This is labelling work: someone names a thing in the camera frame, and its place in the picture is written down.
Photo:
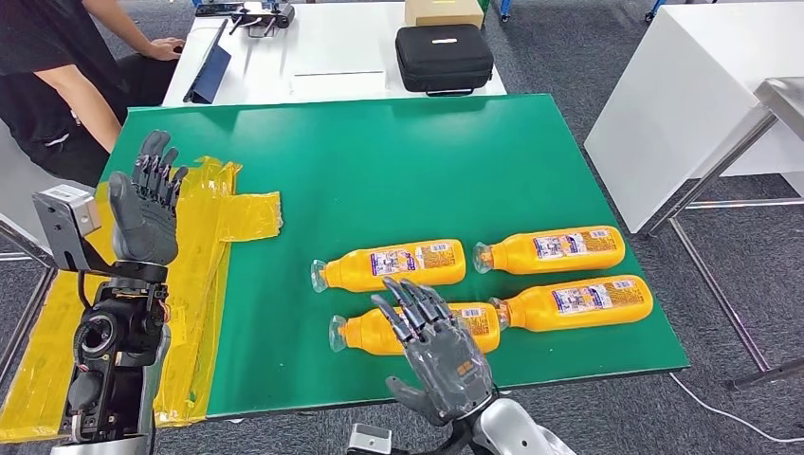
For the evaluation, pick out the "stainless steel table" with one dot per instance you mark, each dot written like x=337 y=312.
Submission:
x=12 y=188
x=785 y=100

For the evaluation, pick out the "person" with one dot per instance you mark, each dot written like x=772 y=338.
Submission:
x=31 y=63

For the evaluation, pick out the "dark blue tablet case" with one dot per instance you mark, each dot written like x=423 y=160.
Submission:
x=209 y=72

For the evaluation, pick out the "white side table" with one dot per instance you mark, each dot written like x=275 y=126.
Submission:
x=678 y=113

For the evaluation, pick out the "orange detergent bottle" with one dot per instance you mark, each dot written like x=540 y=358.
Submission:
x=352 y=270
x=361 y=333
x=534 y=311
x=515 y=254

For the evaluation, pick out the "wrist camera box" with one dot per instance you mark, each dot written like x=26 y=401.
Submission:
x=369 y=441
x=66 y=226

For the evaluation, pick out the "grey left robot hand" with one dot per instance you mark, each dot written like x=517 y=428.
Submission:
x=144 y=226

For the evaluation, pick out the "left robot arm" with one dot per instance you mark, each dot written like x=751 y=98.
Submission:
x=119 y=339

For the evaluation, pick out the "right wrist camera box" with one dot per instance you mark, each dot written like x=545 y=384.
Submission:
x=369 y=441

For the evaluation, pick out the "blue metal shelf rack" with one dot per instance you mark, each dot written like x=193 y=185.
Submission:
x=504 y=9
x=656 y=9

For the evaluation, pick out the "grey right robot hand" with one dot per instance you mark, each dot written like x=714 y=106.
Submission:
x=446 y=370

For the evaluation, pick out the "person's left hand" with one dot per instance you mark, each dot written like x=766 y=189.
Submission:
x=166 y=50

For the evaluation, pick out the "brown cardboard box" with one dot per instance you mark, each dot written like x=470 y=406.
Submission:
x=443 y=12

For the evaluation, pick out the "yellow plastic sheet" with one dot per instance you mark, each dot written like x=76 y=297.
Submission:
x=207 y=251

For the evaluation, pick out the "black handheld controller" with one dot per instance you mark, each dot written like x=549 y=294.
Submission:
x=267 y=16

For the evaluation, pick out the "black carrying case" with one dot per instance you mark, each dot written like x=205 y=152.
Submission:
x=443 y=60

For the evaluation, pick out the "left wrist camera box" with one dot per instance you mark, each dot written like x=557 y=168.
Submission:
x=66 y=226

